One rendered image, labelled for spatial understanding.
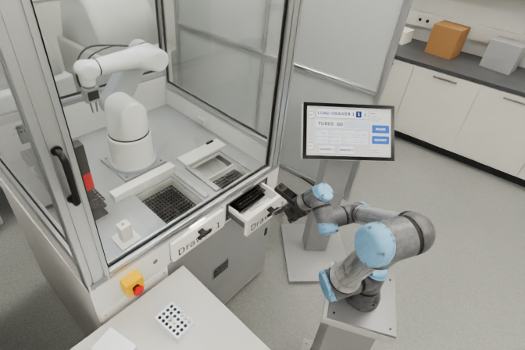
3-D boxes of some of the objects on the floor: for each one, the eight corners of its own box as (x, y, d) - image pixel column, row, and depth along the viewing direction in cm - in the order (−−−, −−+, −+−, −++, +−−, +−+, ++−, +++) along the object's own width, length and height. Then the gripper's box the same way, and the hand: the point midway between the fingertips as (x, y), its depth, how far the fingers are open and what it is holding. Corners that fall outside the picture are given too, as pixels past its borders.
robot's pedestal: (354, 355, 202) (394, 277, 157) (350, 414, 179) (397, 343, 134) (303, 338, 207) (328, 258, 162) (293, 394, 184) (319, 319, 139)
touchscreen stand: (353, 283, 241) (401, 167, 180) (288, 283, 236) (315, 166, 175) (336, 226, 280) (370, 117, 220) (280, 226, 276) (299, 114, 215)
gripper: (302, 219, 143) (274, 230, 159) (317, 205, 150) (290, 218, 166) (290, 201, 143) (264, 215, 160) (306, 189, 150) (279, 203, 167)
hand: (275, 211), depth 162 cm, fingers closed on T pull, 3 cm apart
